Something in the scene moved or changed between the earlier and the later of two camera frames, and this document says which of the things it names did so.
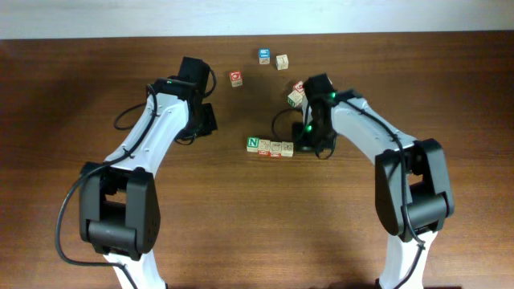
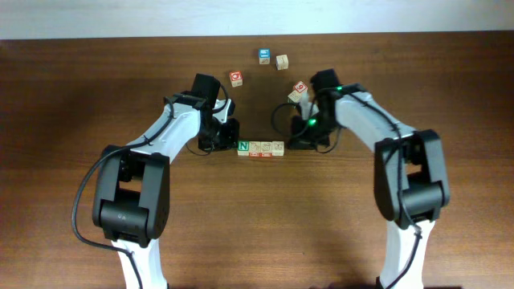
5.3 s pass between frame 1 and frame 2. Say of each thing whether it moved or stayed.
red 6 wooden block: stayed
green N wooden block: moved
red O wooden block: stayed
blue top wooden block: stayed
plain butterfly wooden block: moved
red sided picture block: moved
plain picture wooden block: moved
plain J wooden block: stayed
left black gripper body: moved
